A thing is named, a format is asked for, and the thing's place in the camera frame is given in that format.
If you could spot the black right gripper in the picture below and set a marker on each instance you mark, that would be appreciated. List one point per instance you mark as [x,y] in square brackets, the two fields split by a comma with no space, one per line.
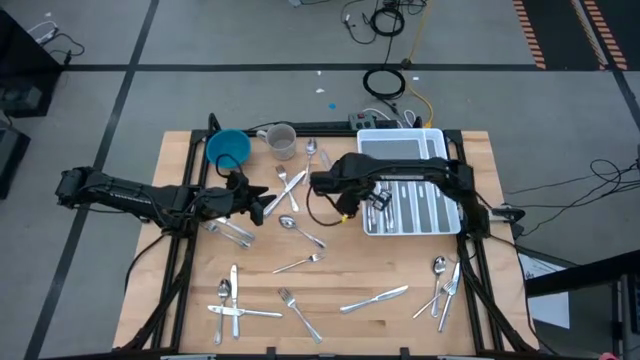
[345,175]

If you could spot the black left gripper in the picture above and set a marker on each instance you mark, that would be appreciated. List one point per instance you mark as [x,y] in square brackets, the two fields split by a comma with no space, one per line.
[225,202]

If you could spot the cutlery pair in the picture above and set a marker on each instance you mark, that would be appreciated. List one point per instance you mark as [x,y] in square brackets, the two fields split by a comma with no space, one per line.
[272,206]

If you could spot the silver spoon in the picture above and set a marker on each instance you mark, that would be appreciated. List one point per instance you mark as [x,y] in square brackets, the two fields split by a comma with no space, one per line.
[370,220]
[223,289]
[287,221]
[438,265]
[310,147]

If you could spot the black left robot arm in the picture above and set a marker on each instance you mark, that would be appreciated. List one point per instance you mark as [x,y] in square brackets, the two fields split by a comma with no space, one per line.
[125,192]

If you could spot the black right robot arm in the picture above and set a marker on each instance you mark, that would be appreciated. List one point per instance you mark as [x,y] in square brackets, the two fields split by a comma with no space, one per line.
[425,167]

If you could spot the white cutlery tray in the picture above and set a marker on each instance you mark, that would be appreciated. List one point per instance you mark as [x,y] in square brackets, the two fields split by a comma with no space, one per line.
[395,149]

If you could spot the teal bowl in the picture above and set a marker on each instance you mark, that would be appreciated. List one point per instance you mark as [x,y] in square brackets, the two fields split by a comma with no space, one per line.
[228,147]

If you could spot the grey speckled mug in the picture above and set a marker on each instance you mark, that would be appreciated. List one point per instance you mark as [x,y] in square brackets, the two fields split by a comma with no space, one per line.
[282,141]

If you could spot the grey power strip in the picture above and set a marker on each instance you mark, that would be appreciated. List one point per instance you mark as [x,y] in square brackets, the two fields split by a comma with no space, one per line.
[362,121]

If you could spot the white paper sheet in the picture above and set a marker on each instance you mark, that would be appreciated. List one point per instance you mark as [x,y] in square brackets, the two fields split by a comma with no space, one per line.
[545,300]

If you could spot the black desk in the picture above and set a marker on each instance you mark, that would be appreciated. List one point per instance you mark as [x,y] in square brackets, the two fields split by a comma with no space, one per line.
[585,272]

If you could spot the black equipment case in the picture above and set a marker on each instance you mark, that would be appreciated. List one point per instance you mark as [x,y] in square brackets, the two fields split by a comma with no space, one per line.
[10,155]

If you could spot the black cabinet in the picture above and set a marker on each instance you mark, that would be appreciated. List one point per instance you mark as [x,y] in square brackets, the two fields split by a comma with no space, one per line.
[25,75]

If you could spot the grey metal stand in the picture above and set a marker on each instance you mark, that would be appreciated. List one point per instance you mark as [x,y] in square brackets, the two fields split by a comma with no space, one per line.
[625,320]

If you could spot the pink object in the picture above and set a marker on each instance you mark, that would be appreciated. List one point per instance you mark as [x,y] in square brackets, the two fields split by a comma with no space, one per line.
[607,356]

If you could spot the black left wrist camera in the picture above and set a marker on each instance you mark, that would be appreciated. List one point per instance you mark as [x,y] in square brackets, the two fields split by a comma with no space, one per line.
[235,180]

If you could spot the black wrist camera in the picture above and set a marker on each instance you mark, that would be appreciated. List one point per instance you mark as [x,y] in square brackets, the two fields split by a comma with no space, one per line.
[345,205]
[235,180]

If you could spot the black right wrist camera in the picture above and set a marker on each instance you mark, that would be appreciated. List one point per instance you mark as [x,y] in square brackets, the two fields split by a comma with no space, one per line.
[345,205]

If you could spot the black metal table frame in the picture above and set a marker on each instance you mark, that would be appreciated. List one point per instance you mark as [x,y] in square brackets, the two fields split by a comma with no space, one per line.
[180,300]

